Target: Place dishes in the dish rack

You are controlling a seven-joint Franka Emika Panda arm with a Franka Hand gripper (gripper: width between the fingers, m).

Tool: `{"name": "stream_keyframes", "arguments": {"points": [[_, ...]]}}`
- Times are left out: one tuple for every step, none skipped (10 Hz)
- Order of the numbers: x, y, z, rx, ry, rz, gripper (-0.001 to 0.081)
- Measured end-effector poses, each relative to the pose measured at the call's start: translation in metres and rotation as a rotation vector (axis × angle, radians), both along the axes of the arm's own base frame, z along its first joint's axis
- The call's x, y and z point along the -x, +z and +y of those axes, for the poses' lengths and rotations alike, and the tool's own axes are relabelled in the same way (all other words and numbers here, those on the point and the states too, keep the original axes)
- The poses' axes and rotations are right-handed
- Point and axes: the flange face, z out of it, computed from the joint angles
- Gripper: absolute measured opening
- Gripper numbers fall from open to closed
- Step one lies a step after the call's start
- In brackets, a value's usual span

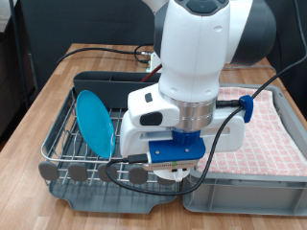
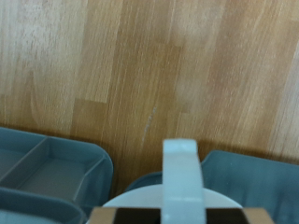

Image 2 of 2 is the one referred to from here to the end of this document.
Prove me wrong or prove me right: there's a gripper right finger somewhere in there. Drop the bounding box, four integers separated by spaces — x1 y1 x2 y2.
204 207 276 224

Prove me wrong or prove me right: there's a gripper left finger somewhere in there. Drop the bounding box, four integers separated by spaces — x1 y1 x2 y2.
88 207 162 224

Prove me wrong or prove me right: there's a grey plastic crate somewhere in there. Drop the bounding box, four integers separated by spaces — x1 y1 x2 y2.
124 149 299 224

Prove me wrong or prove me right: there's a white mug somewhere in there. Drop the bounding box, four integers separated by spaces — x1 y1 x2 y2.
102 138 245 224

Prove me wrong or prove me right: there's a dark grey utensil holder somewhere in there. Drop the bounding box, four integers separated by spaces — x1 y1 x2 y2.
0 125 115 224

